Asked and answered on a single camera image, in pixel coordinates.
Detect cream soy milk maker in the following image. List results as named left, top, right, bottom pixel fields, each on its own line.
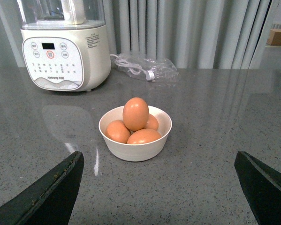
left=17, top=0, right=111, bottom=91

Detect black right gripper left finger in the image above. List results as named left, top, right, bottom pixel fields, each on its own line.
left=0, top=151, right=84, bottom=225

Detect white power cable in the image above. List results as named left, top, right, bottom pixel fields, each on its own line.
left=110, top=53, right=155, bottom=82

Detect brown back bowl egg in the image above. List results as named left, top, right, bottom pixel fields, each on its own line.
left=144, top=114, right=159, bottom=130

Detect brown cardboard box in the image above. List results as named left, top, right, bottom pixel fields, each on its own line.
left=266, top=29, right=281, bottom=46

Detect grey pleated curtain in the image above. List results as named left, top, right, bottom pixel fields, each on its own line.
left=0, top=0, right=279, bottom=69

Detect clear plastic bag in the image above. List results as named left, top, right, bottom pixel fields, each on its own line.
left=110, top=52, right=180, bottom=83

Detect brown bowl egg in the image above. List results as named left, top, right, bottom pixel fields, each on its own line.
left=144, top=114, right=159, bottom=130
left=127, top=128, right=161, bottom=144
left=105, top=120, right=131, bottom=143

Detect brown front bowl egg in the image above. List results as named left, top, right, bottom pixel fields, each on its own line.
left=127, top=128, right=161, bottom=144

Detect brown top egg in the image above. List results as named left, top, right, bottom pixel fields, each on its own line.
left=122, top=97, right=149, bottom=131

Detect brown left bowl egg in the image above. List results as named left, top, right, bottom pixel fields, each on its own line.
left=105, top=120, right=131, bottom=143

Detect cream round bowl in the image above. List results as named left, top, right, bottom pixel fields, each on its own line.
left=99, top=106, right=172, bottom=162

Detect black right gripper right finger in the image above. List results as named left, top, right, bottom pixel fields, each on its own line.
left=234, top=151, right=281, bottom=225

